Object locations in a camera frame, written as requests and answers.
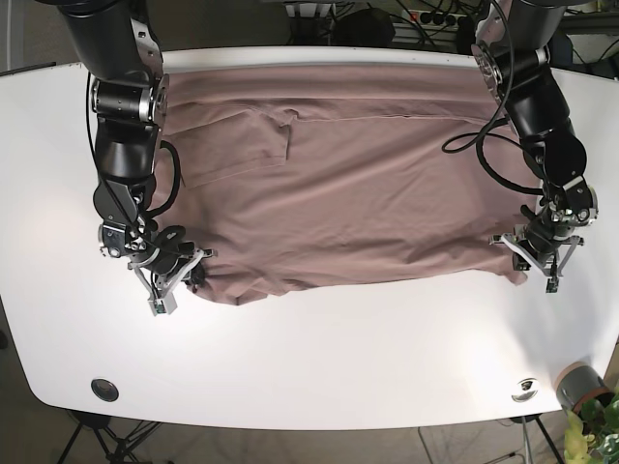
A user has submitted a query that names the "grey plant pot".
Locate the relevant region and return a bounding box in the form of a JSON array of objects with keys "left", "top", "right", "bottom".
[{"left": 553, "top": 362, "right": 614, "bottom": 414}]

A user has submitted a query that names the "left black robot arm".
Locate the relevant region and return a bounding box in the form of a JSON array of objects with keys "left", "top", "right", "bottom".
[{"left": 442, "top": 1, "right": 599, "bottom": 293}]

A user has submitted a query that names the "white power strip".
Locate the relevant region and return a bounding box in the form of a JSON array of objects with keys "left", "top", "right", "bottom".
[{"left": 400, "top": 10, "right": 468, "bottom": 29}]

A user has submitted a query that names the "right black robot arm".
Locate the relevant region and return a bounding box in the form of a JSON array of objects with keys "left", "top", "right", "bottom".
[{"left": 53, "top": 0, "right": 213, "bottom": 315}]

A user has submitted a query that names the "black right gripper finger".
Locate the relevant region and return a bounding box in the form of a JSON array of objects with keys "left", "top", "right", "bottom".
[{"left": 188, "top": 268, "right": 206, "bottom": 293}]

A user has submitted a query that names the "dusty pink T-shirt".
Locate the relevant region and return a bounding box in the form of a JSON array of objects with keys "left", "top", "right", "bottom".
[{"left": 159, "top": 65, "right": 535, "bottom": 305}]

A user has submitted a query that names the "green potted plant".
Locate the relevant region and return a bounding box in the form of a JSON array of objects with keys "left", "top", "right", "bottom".
[{"left": 564, "top": 391, "right": 618, "bottom": 464}]

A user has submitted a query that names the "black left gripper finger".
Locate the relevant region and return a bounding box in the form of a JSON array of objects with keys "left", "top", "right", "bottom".
[{"left": 512, "top": 252, "right": 528, "bottom": 272}]

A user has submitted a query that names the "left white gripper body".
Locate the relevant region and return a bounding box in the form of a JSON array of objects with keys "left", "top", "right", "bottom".
[{"left": 489, "top": 226, "right": 584, "bottom": 294}]

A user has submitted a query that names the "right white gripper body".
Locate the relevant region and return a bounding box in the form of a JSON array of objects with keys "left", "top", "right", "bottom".
[{"left": 128, "top": 248, "right": 214, "bottom": 316}]

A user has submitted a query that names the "silver table grommet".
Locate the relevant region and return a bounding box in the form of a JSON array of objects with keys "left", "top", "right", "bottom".
[{"left": 511, "top": 378, "right": 540, "bottom": 403}]

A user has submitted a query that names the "black table grommet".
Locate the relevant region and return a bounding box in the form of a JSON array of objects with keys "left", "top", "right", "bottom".
[{"left": 90, "top": 378, "right": 119, "bottom": 402}]

